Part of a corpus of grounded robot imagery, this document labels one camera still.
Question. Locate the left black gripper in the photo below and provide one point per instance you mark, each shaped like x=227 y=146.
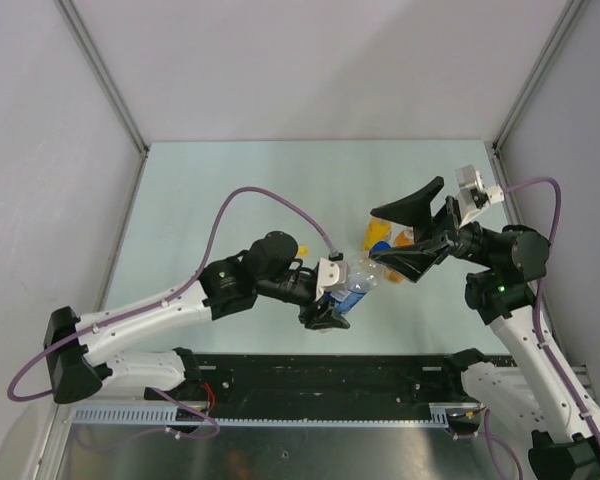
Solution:
x=332 y=318

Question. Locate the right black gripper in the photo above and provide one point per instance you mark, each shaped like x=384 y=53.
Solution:
x=436 y=237

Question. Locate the orange juice bottle yellow cap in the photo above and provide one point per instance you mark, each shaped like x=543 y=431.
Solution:
x=404 y=238

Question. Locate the blue bottle cap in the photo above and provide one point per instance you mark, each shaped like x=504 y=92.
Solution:
x=379 y=247

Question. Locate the yellow honey pomelo drink bottle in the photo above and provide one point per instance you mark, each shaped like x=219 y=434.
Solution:
x=377 y=230

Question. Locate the clear blue-cap water bottle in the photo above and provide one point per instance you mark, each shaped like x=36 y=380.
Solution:
x=364 y=276

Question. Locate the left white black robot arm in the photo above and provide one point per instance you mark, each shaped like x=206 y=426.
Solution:
x=91 y=352

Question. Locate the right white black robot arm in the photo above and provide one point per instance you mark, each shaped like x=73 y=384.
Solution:
x=554 y=409

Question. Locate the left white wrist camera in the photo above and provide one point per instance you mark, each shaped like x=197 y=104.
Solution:
x=331 y=275

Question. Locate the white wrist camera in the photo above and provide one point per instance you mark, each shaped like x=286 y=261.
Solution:
x=331 y=275
x=474 y=197

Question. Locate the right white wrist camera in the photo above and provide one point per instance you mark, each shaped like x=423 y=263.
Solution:
x=474 y=197

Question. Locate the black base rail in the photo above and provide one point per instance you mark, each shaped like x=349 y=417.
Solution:
x=320 y=387

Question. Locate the right aluminium frame post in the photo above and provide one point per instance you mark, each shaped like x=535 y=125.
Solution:
x=555 y=43

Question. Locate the aluminium frame post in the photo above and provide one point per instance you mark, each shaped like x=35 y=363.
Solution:
x=555 y=43
x=92 y=55

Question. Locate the left aluminium frame post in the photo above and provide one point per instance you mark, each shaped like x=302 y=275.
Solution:
x=92 y=55

